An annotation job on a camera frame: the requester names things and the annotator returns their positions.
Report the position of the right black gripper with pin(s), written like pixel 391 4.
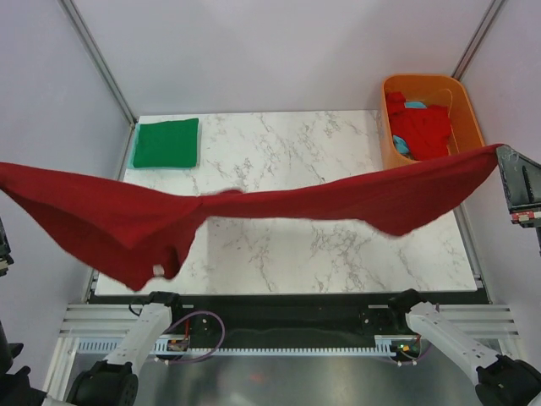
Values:
pixel 522 178

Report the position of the dark red t shirt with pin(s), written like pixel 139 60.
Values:
pixel 133 234

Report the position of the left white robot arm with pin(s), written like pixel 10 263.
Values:
pixel 111 381

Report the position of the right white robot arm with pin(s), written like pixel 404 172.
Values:
pixel 497 378

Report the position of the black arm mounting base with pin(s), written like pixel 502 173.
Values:
pixel 310 319

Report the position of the bright red t shirt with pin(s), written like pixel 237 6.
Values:
pixel 426 131

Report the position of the orange plastic basket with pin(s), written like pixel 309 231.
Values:
pixel 431 89

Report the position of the light blue t shirt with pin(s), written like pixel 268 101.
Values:
pixel 399 143

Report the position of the folded green t shirt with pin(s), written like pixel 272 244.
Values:
pixel 172 144

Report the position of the folded teal t shirt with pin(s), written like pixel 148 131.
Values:
pixel 132 147

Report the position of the right aluminium frame post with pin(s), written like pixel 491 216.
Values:
pixel 491 14

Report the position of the aluminium frame post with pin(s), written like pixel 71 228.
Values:
pixel 83 31
pixel 491 14

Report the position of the white slotted cable duct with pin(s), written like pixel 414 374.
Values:
pixel 382 346

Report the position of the left aluminium frame post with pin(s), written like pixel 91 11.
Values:
pixel 83 31

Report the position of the aluminium rail profile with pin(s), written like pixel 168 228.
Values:
pixel 483 321

